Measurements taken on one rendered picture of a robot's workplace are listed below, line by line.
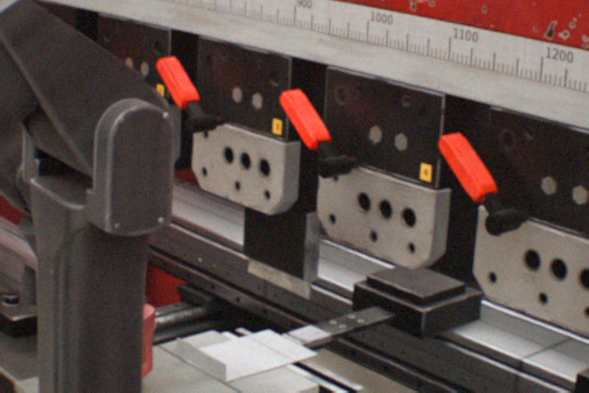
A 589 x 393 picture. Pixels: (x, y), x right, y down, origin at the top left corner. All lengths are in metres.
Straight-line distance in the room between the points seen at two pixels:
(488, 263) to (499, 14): 0.21
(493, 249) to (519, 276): 0.03
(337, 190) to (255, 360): 0.25
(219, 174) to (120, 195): 0.67
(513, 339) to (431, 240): 0.41
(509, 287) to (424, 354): 0.50
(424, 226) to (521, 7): 0.22
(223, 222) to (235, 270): 0.10
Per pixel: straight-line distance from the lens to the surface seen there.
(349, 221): 1.16
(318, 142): 1.13
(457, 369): 1.50
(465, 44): 1.04
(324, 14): 1.16
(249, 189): 1.27
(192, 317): 1.84
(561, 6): 0.98
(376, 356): 1.59
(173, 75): 1.29
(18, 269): 1.77
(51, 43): 0.62
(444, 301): 1.48
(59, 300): 0.68
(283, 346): 1.37
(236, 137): 1.27
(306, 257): 1.27
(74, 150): 0.63
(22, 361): 1.64
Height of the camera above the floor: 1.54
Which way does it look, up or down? 15 degrees down
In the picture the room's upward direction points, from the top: 3 degrees clockwise
